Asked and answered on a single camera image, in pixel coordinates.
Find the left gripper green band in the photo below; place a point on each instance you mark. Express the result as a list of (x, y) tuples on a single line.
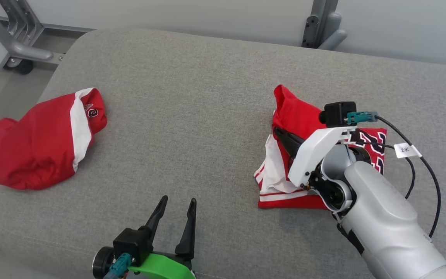
[(161, 267)]

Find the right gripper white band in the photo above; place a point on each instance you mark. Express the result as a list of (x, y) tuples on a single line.
[(312, 151)]

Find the red number 23 jersey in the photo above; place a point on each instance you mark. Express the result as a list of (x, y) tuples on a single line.
[(296, 112)]

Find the red shorts with white band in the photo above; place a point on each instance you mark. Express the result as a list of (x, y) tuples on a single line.
[(33, 147)]

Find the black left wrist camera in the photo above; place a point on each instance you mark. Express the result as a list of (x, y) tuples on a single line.
[(130, 244)]

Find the teal left camera connector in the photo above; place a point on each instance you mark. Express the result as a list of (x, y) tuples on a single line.
[(119, 265)]

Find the teal camera connector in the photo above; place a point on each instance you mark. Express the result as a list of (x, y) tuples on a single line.
[(119, 265), (362, 117)]

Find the teal right camera connector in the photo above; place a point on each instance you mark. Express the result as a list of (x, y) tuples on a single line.
[(362, 117)]

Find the dark grey post bracket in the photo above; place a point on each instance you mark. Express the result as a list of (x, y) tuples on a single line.
[(310, 33)]

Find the grey rounded post foot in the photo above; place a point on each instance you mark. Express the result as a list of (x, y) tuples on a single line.
[(333, 38)]

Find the grey partition post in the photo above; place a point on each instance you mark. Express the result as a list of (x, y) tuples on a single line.
[(323, 11)]

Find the grey partition base rail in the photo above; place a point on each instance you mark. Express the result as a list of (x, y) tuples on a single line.
[(68, 27)]

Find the grey metal frame bracket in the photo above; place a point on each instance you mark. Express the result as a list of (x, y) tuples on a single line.
[(18, 48)]

